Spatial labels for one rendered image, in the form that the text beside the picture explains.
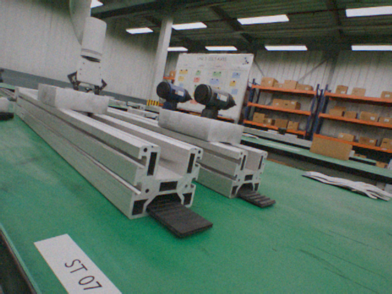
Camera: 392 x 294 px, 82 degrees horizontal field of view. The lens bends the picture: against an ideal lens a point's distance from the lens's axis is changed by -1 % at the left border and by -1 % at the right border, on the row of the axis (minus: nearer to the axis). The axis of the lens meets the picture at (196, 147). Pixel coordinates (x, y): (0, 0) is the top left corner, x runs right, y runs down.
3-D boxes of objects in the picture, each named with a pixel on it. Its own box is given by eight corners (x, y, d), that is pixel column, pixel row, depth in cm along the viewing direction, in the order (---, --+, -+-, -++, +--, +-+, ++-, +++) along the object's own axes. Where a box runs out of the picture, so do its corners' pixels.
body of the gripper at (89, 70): (99, 60, 103) (95, 86, 105) (75, 54, 96) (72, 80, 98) (106, 60, 98) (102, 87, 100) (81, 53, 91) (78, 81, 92)
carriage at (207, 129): (154, 136, 53) (160, 108, 53) (188, 139, 61) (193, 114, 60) (204, 155, 43) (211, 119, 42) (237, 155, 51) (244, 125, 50)
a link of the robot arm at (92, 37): (77, 49, 97) (84, 48, 91) (81, 17, 95) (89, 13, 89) (97, 56, 103) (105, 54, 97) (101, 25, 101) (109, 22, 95)
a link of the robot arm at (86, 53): (98, 56, 103) (97, 62, 103) (78, 49, 97) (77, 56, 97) (106, 55, 97) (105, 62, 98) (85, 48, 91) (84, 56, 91)
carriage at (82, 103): (35, 110, 57) (38, 82, 56) (81, 116, 65) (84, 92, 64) (52, 120, 46) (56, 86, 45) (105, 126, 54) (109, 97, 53)
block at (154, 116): (119, 129, 98) (123, 107, 96) (139, 130, 107) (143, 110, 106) (135, 134, 92) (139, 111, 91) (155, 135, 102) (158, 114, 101)
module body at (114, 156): (16, 114, 80) (18, 90, 78) (48, 118, 87) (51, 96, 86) (127, 219, 25) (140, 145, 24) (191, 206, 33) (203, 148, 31)
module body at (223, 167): (73, 121, 93) (76, 100, 92) (97, 124, 100) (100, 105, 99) (228, 198, 39) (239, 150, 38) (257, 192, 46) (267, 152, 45)
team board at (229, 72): (152, 154, 438) (171, 49, 411) (171, 154, 477) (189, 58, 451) (217, 180, 349) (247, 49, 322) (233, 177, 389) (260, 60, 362)
